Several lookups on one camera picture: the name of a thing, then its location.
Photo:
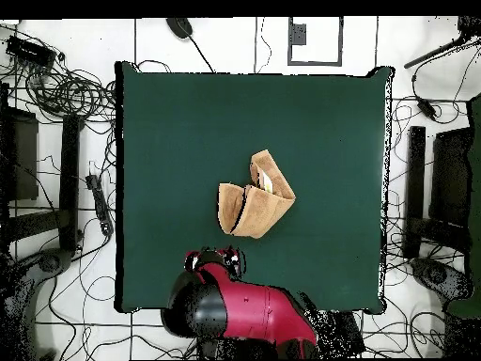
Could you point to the tan terry towel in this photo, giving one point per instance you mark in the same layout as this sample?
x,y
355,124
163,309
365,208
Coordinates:
x,y
263,214

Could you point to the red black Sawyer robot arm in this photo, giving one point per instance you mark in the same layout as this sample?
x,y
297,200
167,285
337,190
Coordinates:
x,y
248,312

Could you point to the black flat panel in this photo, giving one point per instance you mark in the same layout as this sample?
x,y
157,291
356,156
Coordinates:
x,y
22,154
451,176

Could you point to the black power strip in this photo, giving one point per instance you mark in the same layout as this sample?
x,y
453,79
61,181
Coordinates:
x,y
99,203
351,334

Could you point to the dark green table cloth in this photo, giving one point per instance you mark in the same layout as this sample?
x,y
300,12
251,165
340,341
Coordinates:
x,y
169,150

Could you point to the black stand base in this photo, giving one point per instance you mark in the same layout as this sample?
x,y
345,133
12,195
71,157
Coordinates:
x,y
50,261
437,276

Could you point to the long black bar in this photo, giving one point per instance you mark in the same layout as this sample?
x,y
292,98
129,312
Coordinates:
x,y
69,180
415,188

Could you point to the black oval device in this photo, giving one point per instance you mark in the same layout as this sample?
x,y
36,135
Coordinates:
x,y
179,28

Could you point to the black electronics box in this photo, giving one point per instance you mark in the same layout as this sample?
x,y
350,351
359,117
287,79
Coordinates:
x,y
30,50

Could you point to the black power adapter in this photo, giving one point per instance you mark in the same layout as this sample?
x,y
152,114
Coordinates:
x,y
426,108

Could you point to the black tripod leg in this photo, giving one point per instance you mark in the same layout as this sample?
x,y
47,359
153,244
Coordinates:
x,y
432,54

